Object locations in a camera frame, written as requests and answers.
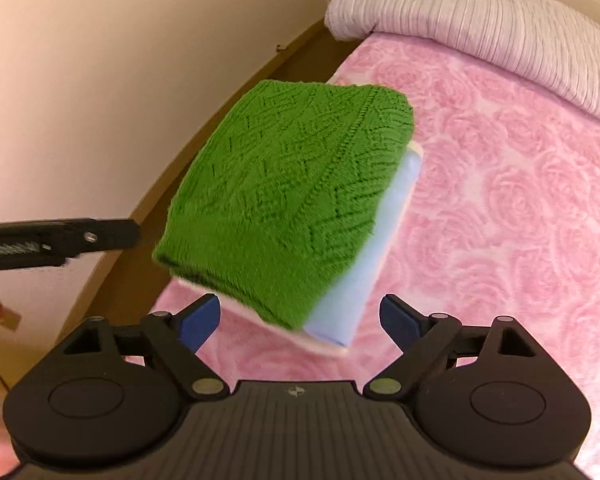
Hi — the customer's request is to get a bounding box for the grey striped quilt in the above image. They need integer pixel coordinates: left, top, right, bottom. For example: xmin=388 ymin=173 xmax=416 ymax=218
xmin=325 ymin=0 xmax=600 ymax=133

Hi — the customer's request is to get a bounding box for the white folded garment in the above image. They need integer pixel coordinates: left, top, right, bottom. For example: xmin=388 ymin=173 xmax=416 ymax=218
xmin=172 ymin=142 xmax=426 ymax=358

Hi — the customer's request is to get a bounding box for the light blue folded garment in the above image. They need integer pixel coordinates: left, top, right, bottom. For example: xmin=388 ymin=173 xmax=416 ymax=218
xmin=302 ymin=152 xmax=423 ymax=348

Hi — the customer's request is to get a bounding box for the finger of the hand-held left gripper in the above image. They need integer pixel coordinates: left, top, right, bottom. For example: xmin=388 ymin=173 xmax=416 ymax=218
xmin=45 ymin=217 xmax=142 ymax=253

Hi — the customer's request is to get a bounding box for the pink floral blanket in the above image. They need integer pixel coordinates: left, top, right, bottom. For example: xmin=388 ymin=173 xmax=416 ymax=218
xmin=150 ymin=30 xmax=600 ymax=480

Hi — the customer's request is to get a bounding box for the green knit sweater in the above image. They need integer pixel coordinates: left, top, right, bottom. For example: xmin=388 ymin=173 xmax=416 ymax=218
xmin=152 ymin=80 xmax=415 ymax=332

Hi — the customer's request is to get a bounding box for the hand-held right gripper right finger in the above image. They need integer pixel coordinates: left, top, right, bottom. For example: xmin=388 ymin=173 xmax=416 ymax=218
xmin=362 ymin=294 xmax=538 ymax=401

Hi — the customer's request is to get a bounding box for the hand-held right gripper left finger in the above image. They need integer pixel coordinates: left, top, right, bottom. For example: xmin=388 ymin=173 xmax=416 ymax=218
xmin=55 ymin=294 xmax=228 ymax=401

